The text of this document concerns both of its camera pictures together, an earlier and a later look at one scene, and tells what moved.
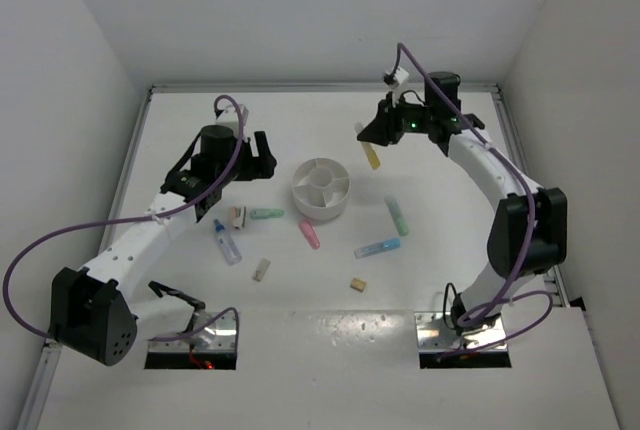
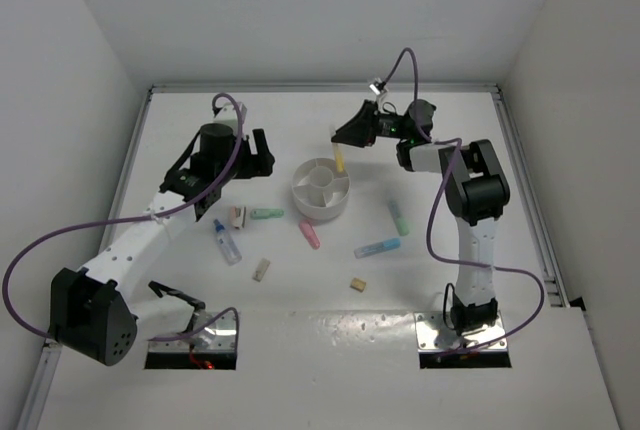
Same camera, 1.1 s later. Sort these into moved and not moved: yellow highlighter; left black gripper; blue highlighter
Moved: yellow highlighter
Not moved: left black gripper; blue highlighter
